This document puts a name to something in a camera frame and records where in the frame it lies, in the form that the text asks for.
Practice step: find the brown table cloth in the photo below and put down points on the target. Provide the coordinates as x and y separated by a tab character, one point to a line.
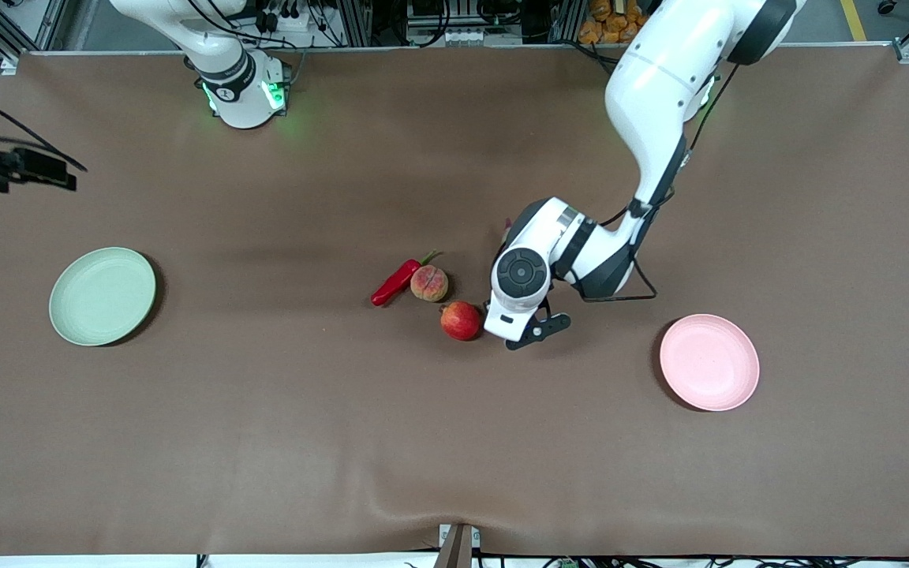
454	442

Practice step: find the black caster wheel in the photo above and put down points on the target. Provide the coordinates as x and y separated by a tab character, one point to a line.
888	6

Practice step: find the pink plate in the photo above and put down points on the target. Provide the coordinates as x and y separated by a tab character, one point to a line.
708	363

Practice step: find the red pomegranate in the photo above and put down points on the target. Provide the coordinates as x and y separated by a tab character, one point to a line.
460	321

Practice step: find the red chili pepper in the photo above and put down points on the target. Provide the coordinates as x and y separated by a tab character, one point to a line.
395	282

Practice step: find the orange pink peach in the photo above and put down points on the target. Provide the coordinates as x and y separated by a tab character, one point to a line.
429	284

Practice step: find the light green plate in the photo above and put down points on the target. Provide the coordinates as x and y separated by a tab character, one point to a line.
99	300

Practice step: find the bag of orange fruit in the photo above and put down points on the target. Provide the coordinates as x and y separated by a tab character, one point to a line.
608	28

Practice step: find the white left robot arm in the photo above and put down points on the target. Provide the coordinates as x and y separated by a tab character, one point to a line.
652	87

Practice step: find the aluminium frame post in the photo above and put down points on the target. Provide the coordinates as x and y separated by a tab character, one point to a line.
356	24

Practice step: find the aluminium frame strut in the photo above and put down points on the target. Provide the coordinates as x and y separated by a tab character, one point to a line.
48	28

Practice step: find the white terminal block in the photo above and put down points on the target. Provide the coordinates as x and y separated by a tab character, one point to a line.
466	36

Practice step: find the white power strip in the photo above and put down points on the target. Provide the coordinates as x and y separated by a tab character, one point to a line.
285	22

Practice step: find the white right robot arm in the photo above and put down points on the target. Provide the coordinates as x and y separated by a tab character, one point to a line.
241	95

